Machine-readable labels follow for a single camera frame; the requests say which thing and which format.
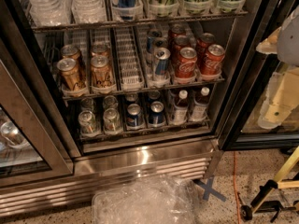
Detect blue pepsi can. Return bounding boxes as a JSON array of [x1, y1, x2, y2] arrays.
[[148, 91, 161, 104], [149, 101, 164, 124], [126, 104, 143, 127], [125, 93, 139, 105]]

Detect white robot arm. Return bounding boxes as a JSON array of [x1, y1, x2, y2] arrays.
[[256, 6, 299, 66]]

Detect silver blue can front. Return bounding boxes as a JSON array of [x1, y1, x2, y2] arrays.
[[153, 48, 170, 80]]

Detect silver blue can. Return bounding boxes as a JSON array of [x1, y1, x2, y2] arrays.
[[147, 29, 162, 53], [153, 48, 170, 80], [152, 37, 168, 49]]

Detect red coca-cola can front left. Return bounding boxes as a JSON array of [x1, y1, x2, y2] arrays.
[[175, 47, 197, 78]]

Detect red coca-cola can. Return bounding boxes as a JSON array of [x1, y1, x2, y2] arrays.
[[195, 33, 215, 58], [200, 44, 225, 76], [168, 24, 186, 40], [172, 35, 191, 61], [175, 47, 197, 78]]

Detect gold can front right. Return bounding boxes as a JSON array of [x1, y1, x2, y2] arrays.
[[91, 55, 114, 88]]

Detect gold can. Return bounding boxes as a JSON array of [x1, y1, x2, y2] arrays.
[[91, 55, 114, 88], [91, 44, 109, 57], [57, 58, 86, 91], [61, 44, 82, 62]]

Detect stainless steel display fridge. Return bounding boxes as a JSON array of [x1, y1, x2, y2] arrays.
[[0, 0, 299, 217]]

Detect silver blue can middle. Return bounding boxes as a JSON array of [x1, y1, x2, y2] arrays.
[[152, 37, 168, 49]]

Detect red coca-cola can middle left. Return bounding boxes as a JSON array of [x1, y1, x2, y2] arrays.
[[172, 35, 191, 61]]

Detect silver blue can rear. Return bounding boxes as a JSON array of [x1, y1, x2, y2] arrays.
[[147, 29, 162, 53]]

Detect red coca-cola can front right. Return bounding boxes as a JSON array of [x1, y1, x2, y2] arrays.
[[200, 44, 225, 76]]

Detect gold can rear right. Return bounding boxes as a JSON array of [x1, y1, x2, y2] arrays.
[[91, 44, 109, 57]]

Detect red coca-cola can rear left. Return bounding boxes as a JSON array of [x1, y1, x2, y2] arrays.
[[168, 24, 186, 40]]

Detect gold can front left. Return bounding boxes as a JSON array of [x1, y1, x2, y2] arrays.
[[57, 58, 86, 91]]

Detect red coca-cola can rear right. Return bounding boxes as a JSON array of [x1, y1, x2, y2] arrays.
[[195, 33, 215, 58]]

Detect gold can rear left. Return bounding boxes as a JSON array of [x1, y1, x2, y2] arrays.
[[61, 44, 82, 62]]

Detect right glass fridge door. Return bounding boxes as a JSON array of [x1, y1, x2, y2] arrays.
[[218, 0, 299, 151]]

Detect glass fridge door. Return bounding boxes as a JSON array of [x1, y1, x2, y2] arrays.
[[0, 37, 75, 189], [218, 0, 299, 151]]

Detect left glass fridge door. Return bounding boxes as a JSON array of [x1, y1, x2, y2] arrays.
[[0, 37, 75, 189]]

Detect silver can behind left door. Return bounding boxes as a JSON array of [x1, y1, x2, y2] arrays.
[[0, 121, 29, 148]]

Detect white-cap bottle left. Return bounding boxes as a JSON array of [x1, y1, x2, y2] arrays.
[[171, 90, 188, 124]]

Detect white-cap bottle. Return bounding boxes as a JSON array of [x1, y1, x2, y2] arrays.
[[171, 90, 188, 124], [190, 87, 210, 122]]

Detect clear glass jar rear right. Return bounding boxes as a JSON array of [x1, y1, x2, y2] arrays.
[[103, 95, 119, 110]]

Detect clear glass jar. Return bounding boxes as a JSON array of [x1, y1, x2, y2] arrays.
[[103, 108, 121, 132], [78, 110, 98, 134], [80, 97, 96, 113], [103, 95, 119, 110]]

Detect clear glass jar front right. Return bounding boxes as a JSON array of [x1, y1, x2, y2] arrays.
[[103, 108, 121, 132]]

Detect white-cap bottle right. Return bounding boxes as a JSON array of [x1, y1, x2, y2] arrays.
[[190, 87, 210, 122]]

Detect clear glass jar rear left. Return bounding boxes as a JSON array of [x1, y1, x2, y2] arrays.
[[80, 97, 96, 113]]

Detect clear glass jar front left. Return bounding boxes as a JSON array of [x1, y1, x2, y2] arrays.
[[78, 110, 98, 134]]

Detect clear plastic bin with wrap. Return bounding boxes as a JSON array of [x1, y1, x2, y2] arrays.
[[92, 175, 199, 224]]

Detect blue tape cross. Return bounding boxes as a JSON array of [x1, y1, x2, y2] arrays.
[[193, 176, 226, 203]]

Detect clear water bottles right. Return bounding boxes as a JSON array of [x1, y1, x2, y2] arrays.
[[72, 0, 107, 24]]

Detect clear water bottles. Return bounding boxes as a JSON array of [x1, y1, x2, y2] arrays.
[[29, 0, 71, 26], [72, 0, 107, 24]]

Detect clear water bottles left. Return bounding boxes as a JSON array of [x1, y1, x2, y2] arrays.
[[29, 0, 71, 26]]

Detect orange cable on floor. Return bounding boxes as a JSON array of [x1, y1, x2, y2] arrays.
[[233, 151, 242, 224]]

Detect yellow black robot base frame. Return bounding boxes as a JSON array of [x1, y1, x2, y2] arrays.
[[240, 147, 299, 224]]

